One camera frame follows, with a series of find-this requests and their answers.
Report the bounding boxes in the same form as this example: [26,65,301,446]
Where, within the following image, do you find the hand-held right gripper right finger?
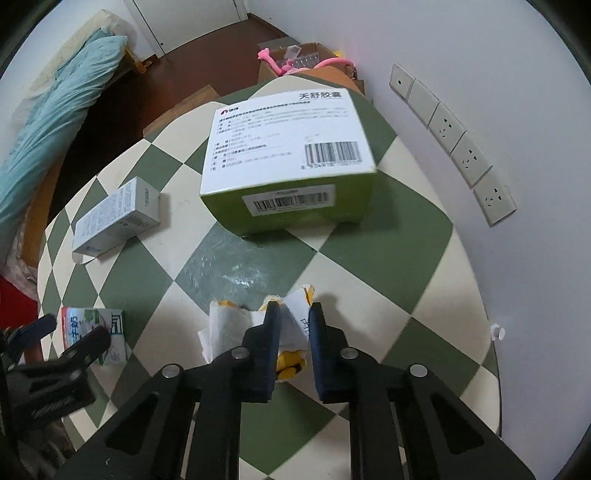
[308,302,513,480]

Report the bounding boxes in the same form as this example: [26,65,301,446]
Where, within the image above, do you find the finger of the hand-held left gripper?
[4,314,56,354]
[58,325,112,370]

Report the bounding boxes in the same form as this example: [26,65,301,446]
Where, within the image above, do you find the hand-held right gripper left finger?
[53,301,283,480]

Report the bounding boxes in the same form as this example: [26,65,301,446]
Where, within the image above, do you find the white yellow wrapper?
[198,284,319,383]

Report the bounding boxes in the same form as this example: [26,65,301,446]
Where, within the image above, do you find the red bed skirt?
[0,274,41,334]

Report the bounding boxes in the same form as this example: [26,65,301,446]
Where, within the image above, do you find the patterned bed sheet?
[0,222,52,283]

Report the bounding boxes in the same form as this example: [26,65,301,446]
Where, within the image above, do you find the green checkered table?
[37,85,502,480]

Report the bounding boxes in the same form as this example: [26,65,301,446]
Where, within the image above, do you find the white blue slim carton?
[71,177,162,257]

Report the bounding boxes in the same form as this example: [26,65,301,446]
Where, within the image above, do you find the green white cardboard box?
[200,89,380,237]

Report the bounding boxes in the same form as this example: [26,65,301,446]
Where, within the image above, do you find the light blue duvet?
[0,36,129,237]

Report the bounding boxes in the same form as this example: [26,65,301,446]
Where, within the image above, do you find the flat cardboard sheet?
[143,84,221,139]

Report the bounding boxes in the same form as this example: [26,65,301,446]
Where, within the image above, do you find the cardboard box with pink toy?
[257,46,357,78]

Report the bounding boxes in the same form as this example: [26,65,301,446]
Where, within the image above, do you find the cream mattress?
[9,9,136,130]

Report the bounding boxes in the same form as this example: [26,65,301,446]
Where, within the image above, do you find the white door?
[122,0,246,55]

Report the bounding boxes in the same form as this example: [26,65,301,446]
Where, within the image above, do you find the wooden bed frame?
[21,46,154,269]

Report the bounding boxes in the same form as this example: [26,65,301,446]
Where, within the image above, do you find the white wall socket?
[450,131,493,188]
[473,170,517,226]
[429,103,467,153]

